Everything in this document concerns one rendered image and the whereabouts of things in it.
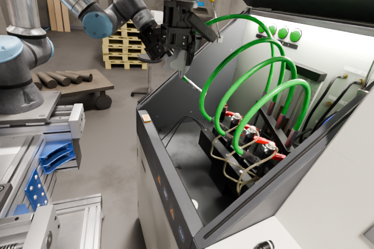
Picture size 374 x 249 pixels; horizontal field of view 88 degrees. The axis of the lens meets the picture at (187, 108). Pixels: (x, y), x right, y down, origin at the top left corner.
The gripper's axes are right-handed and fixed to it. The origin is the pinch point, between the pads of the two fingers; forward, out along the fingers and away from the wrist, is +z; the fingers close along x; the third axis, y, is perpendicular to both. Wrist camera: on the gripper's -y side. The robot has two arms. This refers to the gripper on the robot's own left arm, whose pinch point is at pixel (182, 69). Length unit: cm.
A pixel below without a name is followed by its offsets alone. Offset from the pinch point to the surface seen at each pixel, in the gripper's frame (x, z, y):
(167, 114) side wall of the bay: -22.9, 13.8, 24.7
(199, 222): 32, 36, 12
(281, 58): 18.5, 13.1, -26.7
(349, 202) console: 36, 42, -20
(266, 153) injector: 20.4, 34.0, -10.7
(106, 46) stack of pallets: -290, -134, 158
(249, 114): 30.1, 18.2, -12.7
